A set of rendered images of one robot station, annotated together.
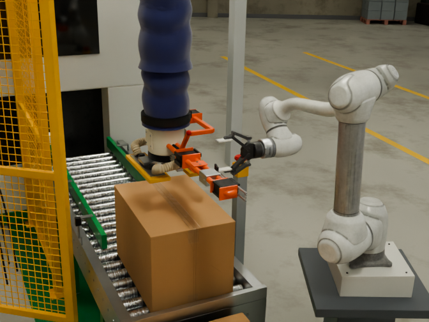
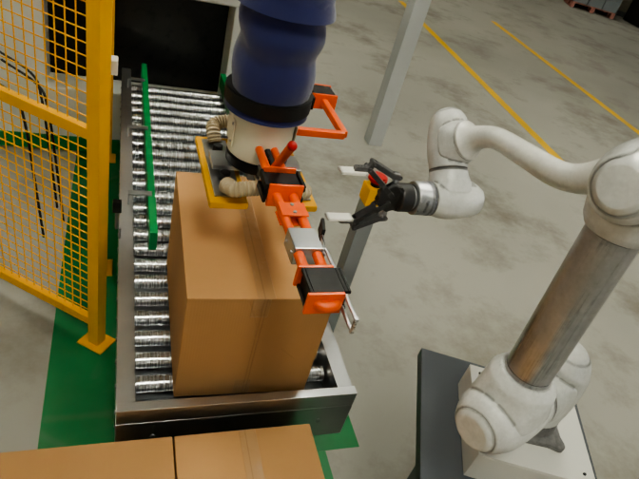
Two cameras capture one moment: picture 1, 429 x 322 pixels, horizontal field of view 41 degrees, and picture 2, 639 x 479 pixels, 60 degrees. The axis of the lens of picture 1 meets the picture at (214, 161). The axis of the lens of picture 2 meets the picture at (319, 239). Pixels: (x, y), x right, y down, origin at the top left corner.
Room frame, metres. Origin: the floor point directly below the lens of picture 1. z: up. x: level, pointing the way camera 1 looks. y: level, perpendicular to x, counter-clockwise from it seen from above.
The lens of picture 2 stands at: (1.18, -0.01, 1.94)
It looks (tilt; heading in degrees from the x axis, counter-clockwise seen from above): 35 degrees down; 0
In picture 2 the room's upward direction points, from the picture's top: 17 degrees clockwise
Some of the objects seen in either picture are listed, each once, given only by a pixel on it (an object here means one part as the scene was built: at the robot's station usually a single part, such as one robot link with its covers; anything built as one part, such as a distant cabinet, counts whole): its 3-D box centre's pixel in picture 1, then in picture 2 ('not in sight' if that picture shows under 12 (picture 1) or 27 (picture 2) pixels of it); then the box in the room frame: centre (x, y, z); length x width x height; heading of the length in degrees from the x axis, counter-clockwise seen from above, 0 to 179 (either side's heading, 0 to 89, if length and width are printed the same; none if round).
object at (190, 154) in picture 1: (188, 157); (280, 186); (2.30, 0.11, 1.26); 0.10 x 0.08 x 0.06; 116
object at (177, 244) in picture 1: (171, 238); (238, 277); (2.52, 0.20, 0.75); 0.60 x 0.40 x 0.40; 24
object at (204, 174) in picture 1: (209, 177); (302, 245); (2.11, 0.02, 1.25); 0.07 x 0.07 x 0.04; 26
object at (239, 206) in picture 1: (237, 244); (338, 287); (2.92, -0.14, 0.50); 0.07 x 0.07 x 1.00; 26
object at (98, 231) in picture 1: (66, 187); (139, 135); (3.45, 0.96, 0.60); 1.60 x 0.11 x 0.09; 26
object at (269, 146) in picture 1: (264, 148); (418, 198); (2.45, -0.23, 1.25); 0.09 x 0.06 x 0.09; 26
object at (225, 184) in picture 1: (223, 188); (318, 288); (1.98, -0.04, 1.26); 0.08 x 0.07 x 0.05; 26
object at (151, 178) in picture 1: (147, 163); (220, 165); (2.48, 0.31, 1.16); 0.34 x 0.10 x 0.05; 26
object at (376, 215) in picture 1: (367, 223); (549, 376); (2.21, -0.66, 1.01); 0.18 x 0.16 x 0.22; 137
